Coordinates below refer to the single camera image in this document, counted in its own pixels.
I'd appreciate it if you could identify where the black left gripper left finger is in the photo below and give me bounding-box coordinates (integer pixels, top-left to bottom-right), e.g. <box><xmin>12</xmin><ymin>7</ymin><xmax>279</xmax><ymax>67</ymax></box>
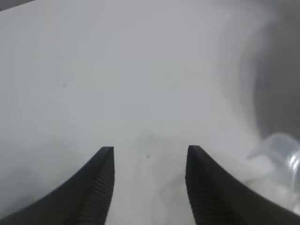
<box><xmin>0</xmin><ymin>146</ymin><xmax>115</xmax><ymax>225</ymax></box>

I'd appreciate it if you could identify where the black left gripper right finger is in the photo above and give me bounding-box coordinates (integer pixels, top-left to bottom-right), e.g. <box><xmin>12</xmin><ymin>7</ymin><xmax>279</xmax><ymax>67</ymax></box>
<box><xmin>185</xmin><ymin>144</ymin><xmax>300</xmax><ymax>225</ymax></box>

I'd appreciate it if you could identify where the clear plastic measuring cup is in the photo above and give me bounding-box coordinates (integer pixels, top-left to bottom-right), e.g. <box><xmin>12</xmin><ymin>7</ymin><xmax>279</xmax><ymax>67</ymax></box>
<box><xmin>246</xmin><ymin>132</ymin><xmax>300</xmax><ymax>211</ymax></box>

